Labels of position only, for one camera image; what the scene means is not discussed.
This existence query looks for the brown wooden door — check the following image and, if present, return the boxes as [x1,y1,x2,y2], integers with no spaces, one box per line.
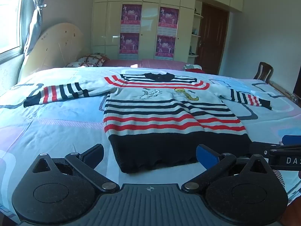
[197,2,230,75]

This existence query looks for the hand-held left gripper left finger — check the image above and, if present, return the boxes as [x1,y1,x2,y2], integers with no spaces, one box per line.
[32,143,121,194]

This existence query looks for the grey curtain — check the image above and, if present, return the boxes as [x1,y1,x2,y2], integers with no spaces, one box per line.
[22,0,48,57]

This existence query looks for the window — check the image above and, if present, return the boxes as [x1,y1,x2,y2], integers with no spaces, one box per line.
[0,0,27,55]

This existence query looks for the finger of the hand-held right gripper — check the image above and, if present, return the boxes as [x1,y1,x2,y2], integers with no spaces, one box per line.
[249,141,286,156]
[282,135,301,147]

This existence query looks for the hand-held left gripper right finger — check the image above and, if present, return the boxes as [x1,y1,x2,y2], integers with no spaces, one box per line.
[182,144,274,193]

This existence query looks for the checked pillow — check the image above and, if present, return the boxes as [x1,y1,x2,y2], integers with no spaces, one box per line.
[79,54,110,67]

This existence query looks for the wooden chair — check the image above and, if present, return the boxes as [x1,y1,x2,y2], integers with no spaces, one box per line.
[253,62,274,83]

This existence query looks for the wooden bed footboard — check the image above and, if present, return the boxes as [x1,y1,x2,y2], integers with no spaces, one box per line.
[268,80,297,102]

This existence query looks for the cream round headboard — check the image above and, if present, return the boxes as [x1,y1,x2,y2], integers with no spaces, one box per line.
[17,23,84,80]

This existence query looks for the pink quilt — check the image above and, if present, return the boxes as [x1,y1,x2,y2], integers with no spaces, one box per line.
[102,58,207,74]

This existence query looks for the pink wall poster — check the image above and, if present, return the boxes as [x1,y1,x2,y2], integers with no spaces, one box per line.
[119,32,140,60]
[121,4,142,33]
[154,35,176,60]
[158,6,179,36]

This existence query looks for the corner shelf unit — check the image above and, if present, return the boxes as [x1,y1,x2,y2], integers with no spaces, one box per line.
[188,9,204,58]

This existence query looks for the striped knit sweater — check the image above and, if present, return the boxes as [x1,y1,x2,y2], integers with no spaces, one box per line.
[24,72,272,174]

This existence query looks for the patterned bed sheet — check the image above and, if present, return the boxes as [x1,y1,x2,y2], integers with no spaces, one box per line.
[0,66,301,226]

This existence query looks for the white red patterned pillow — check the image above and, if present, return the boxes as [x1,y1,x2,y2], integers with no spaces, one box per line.
[65,61,93,68]

